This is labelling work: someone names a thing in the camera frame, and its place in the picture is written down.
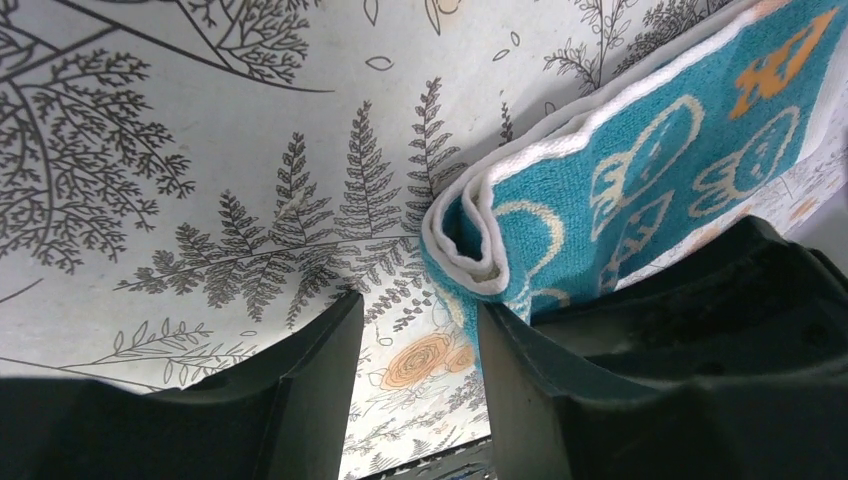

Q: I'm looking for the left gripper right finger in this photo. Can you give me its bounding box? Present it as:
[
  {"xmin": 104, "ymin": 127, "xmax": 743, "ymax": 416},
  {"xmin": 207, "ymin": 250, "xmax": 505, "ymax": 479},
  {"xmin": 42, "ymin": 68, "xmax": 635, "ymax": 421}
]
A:
[{"xmin": 477, "ymin": 303, "xmax": 847, "ymax": 479}]

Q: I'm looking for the white bear patterned towel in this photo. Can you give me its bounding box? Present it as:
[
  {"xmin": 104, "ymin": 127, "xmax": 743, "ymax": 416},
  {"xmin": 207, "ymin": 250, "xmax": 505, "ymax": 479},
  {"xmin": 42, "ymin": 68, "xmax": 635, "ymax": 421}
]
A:
[{"xmin": 421, "ymin": 1, "xmax": 847, "ymax": 346}]

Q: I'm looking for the floral patterned table mat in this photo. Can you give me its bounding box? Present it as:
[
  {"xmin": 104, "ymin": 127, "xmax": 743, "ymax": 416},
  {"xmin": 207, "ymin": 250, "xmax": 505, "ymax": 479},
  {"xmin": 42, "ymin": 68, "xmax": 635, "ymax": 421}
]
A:
[{"xmin": 1, "ymin": 1, "xmax": 847, "ymax": 479}]

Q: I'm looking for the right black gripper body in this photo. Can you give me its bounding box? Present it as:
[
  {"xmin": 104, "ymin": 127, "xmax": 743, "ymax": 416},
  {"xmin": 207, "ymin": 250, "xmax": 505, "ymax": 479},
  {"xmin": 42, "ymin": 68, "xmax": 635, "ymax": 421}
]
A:
[{"xmin": 533, "ymin": 216, "xmax": 847, "ymax": 387}]

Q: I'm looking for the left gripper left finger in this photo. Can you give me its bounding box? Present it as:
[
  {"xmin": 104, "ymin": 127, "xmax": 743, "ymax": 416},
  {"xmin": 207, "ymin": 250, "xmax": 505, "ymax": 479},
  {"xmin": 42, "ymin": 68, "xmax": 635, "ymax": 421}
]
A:
[{"xmin": 1, "ymin": 292, "xmax": 364, "ymax": 479}]

